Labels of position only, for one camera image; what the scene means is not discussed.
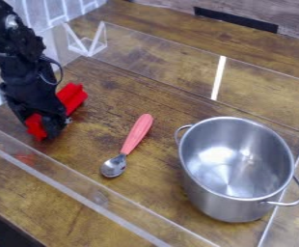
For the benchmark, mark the clear acrylic triangle bracket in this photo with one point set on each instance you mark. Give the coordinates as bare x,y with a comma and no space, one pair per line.
87,46

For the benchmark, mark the silver steel pot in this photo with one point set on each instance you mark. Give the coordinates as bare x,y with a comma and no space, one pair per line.
236,167

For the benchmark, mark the spoon with pink handle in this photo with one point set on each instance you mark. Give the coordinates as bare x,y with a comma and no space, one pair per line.
115,165

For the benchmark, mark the black strip on table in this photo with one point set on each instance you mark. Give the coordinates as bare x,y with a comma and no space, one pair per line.
239,20

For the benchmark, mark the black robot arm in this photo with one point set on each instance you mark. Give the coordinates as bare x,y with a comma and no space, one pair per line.
22,47

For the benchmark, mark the red rectangular block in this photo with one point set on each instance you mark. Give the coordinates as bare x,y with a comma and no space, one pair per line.
72,97

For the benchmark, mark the clear acrylic front barrier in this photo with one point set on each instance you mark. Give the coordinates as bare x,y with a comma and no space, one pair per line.
132,216

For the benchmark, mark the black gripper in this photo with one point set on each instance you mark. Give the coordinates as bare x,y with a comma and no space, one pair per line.
31,95

